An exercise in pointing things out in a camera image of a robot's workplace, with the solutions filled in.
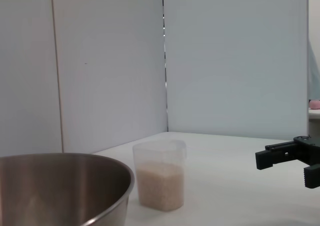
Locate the pale green curtain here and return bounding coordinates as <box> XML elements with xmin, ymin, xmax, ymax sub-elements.
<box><xmin>307</xmin><ymin>39</ymin><xmax>320</xmax><ymax>101</ymax></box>

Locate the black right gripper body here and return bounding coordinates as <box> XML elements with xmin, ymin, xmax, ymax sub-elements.
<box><xmin>292</xmin><ymin>135</ymin><xmax>320</xmax><ymax>167</ymax></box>

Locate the white side table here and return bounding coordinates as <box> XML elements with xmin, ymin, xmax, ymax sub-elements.
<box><xmin>307</xmin><ymin>109</ymin><xmax>320</xmax><ymax>139</ymax></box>

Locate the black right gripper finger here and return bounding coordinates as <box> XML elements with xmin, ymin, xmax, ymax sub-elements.
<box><xmin>254</xmin><ymin>140</ymin><xmax>297</xmax><ymax>171</ymax></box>
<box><xmin>303</xmin><ymin>164</ymin><xmax>320</xmax><ymax>189</ymax></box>

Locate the stainless steel mixing bowl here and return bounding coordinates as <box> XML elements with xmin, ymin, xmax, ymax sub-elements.
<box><xmin>0</xmin><ymin>152</ymin><xmax>136</xmax><ymax>226</ymax></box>

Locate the transparent plastic measuring cup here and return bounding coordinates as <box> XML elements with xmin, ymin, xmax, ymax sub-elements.
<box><xmin>131</xmin><ymin>139</ymin><xmax>188</xmax><ymax>212</ymax></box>

